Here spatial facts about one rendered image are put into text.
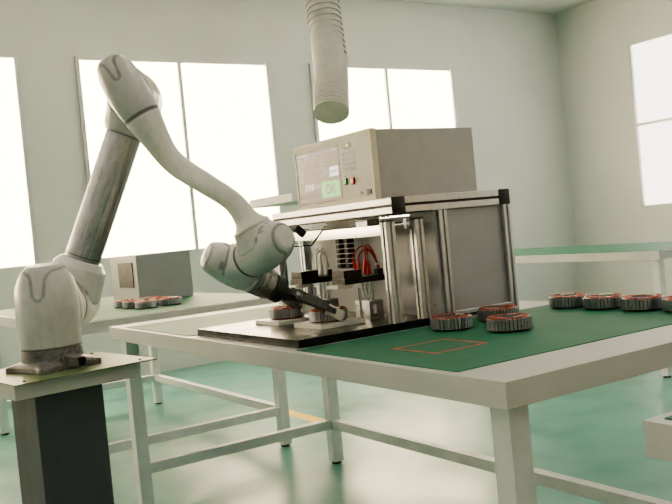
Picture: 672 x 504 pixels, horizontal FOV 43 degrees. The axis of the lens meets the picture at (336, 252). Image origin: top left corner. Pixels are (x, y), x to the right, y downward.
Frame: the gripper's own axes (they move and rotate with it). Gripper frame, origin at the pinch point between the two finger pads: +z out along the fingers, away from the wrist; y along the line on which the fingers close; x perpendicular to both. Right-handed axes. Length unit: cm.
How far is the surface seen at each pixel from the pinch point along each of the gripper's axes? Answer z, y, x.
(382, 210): -4.9, 17.3, 29.2
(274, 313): -4.3, -22.6, -2.5
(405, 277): 18.1, 5.2, 19.2
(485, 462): 89, -14, -20
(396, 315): 8.8, 20.4, 3.7
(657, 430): -27, 135, -23
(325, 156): -12, -14, 47
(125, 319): -3, -157, -9
